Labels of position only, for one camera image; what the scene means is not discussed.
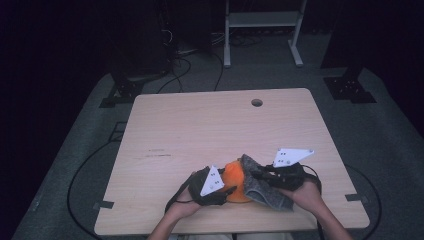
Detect black stand base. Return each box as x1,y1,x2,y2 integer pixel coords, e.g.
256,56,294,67
99,74,145,109
323,68,378,104

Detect person's beige pants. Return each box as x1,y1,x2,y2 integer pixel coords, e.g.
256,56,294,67
168,233,295,240

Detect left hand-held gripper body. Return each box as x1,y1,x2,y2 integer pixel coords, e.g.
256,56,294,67
188,165,234,206

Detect person's left hand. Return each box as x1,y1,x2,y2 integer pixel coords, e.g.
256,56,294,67
169,171,205,220

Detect white metal desk frame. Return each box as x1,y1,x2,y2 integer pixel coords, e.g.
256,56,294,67
223,0,308,69

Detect grey fuzzy cloth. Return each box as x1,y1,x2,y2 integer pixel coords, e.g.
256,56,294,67
239,153,295,212

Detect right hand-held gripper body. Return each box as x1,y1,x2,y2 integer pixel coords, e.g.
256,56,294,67
263,148,315,192

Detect black background cable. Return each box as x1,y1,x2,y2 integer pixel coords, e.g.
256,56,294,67
213,51,225,92
156,56,193,94

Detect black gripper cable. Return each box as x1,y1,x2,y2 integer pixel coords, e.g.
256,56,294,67
299,163,326,240
164,172,202,214

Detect grey tape strip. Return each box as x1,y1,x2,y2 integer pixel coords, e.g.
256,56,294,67
93,200,115,210
344,193,370,205

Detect person's right hand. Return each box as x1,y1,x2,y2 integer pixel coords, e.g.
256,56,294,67
278,179,323,218

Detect long black floor cable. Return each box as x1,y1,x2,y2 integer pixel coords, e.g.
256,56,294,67
66,139,118,240
344,163,383,240

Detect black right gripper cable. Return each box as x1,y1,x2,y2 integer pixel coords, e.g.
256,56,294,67
299,163,326,240

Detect orange plush toy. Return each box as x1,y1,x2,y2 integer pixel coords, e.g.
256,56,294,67
219,160,253,204

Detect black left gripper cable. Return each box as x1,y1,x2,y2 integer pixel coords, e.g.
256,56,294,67
164,172,202,214

